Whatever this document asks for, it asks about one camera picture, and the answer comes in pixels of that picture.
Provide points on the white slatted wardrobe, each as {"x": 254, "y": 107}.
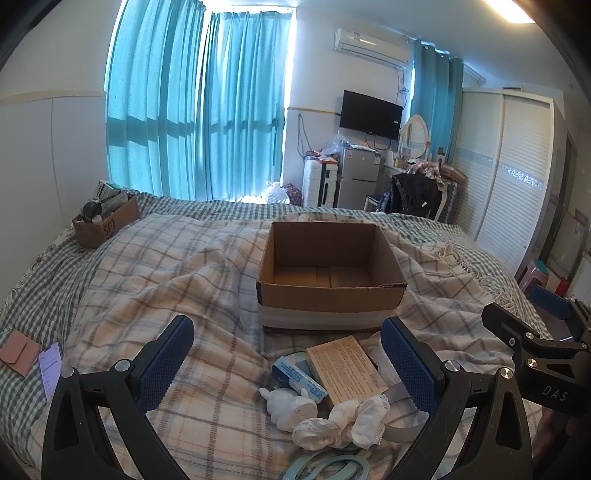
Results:
{"x": 508, "y": 175}

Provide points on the pink plastic stool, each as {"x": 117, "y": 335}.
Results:
{"x": 534, "y": 274}

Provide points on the wide turquoise curtain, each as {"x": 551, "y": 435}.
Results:
{"x": 152, "y": 92}

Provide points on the smartphone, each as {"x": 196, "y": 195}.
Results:
{"x": 50, "y": 369}

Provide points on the flat cardboard boxes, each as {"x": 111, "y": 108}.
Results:
{"x": 455, "y": 173}

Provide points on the dark round container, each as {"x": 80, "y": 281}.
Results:
{"x": 91, "y": 211}

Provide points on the green and white packet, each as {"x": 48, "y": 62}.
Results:
{"x": 111, "y": 193}

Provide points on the pale teal scissors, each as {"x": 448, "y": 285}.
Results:
{"x": 323, "y": 468}

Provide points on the small cardboard box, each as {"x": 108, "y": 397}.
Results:
{"x": 108, "y": 228}

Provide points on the red canister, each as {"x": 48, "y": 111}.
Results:
{"x": 560, "y": 287}

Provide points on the white air conditioner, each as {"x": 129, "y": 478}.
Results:
{"x": 369, "y": 44}

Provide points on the ceiling light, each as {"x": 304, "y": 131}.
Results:
{"x": 510, "y": 9}

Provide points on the oval white mirror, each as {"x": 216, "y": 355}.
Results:
{"x": 415, "y": 134}

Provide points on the green checked bedsheet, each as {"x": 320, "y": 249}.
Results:
{"x": 41, "y": 286}

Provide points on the silver fridge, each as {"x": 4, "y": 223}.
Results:
{"x": 358, "y": 180}

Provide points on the black jacket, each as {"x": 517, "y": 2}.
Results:
{"x": 415, "y": 196}

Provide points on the white suitcase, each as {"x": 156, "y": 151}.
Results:
{"x": 311, "y": 184}

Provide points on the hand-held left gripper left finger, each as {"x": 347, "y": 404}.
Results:
{"x": 166, "y": 364}

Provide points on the white figurine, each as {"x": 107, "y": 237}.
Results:
{"x": 288, "y": 407}

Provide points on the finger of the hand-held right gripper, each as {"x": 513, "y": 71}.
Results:
{"x": 503, "y": 323}
{"x": 551, "y": 302}

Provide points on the white lace sock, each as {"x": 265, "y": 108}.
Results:
{"x": 316, "y": 433}
{"x": 369, "y": 415}

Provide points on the dark patterned bag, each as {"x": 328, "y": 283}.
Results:
{"x": 293, "y": 194}

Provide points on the tan printed box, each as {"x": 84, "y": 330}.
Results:
{"x": 346, "y": 369}

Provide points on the pink wallet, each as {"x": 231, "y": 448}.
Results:
{"x": 18, "y": 353}

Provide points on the black wall television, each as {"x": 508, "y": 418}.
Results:
{"x": 369, "y": 115}

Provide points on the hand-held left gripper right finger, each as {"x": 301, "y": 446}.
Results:
{"x": 408, "y": 364}

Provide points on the brown patterned cloth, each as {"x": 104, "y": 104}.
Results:
{"x": 425, "y": 170}

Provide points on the narrow turquoise curtain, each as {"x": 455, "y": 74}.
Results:
{"x": 438, "y": 101}

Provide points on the grey band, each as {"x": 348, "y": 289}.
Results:
{"x": 398, "y": 434}

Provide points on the clear plastic bag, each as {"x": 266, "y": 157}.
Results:
{"x": 331, "y": 148}

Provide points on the clear water jug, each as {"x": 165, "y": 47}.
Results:
{"x": 276, "y": 194}

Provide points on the blue and white box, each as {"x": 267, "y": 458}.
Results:
{"x": 298, "y": 378}

